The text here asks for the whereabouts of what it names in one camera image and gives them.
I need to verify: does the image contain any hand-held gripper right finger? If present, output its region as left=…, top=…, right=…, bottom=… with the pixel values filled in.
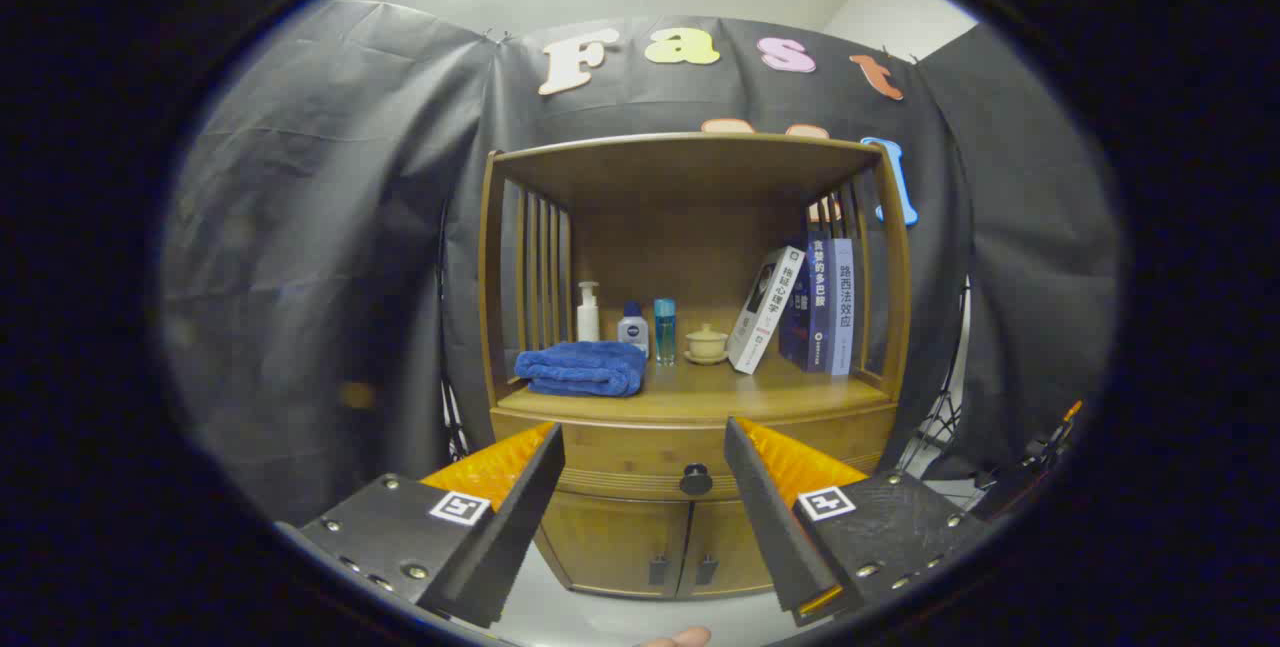
left=723, top=415, right=993, bottom=628

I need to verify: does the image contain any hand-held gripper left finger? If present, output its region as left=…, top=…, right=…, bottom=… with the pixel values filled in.
left=296, top=421, right=567, bottom=630

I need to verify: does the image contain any wooden drawer with black knob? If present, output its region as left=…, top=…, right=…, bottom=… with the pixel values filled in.
left=490, top=409, right=898, bottom=504

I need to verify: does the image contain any wooden cabinet door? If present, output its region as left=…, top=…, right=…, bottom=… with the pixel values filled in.
left=535, top=492, right=693, bottom=598
left=677, top=499, right=776, bottom=600

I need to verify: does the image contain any wooden countertop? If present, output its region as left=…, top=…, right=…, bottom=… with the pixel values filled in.
left=497, top=352, right=894, bottom=428

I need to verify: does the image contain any wooden cabinet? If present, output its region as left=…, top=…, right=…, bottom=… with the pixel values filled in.
left=478, top=132, right=913, bottom=600

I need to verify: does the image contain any black backdrop stand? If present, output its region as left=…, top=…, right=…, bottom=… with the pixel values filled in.
left=436, top=197, right=473, bottom=463
left=895, top=277, right=976, bottom=478

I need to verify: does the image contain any blue folded towel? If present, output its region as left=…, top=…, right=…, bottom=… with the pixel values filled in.
left=514, top=340, right=649, bottom=398

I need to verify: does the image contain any cream lidded teacup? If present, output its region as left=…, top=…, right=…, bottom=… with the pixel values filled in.
left=683, top=323, right=731, bottom=366

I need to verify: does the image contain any dark blue book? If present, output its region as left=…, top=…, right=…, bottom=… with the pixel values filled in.
left=778, top=232, right=833, bottom=374

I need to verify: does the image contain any white book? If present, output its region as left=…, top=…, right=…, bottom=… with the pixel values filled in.
left=727, top=246, right=807, bottom=375

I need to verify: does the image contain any white bottle with blue cap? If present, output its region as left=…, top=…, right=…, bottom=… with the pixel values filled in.
left=617, top=301, right=651, bottom=360

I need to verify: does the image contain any pale blue book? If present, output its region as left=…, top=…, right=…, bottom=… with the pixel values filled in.
left=828, top=237, right=857, bottom=377

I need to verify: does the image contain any black device with orange tip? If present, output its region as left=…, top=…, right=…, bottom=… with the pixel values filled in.
left=975, top=399, right=1086, bottom=523

